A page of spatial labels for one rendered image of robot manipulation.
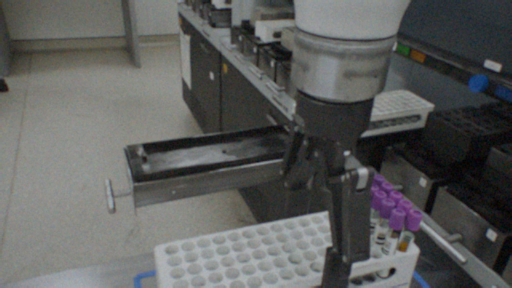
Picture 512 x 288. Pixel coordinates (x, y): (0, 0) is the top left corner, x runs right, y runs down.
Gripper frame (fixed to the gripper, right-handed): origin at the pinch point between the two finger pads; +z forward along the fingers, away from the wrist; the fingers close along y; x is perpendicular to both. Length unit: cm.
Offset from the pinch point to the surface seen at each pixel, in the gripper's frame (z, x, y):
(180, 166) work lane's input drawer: 7.2, -10.0, -33.7
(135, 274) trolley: 5.5, -20.3, -7.5
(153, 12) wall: 56, 30, -388
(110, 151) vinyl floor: 87, -23, -187
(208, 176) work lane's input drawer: 7.8, -5.6, -29.9
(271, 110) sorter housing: 24, 30, -88
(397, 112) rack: 1.1, 35.8, -33.2
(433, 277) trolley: 5.5, 15.7, 4.0
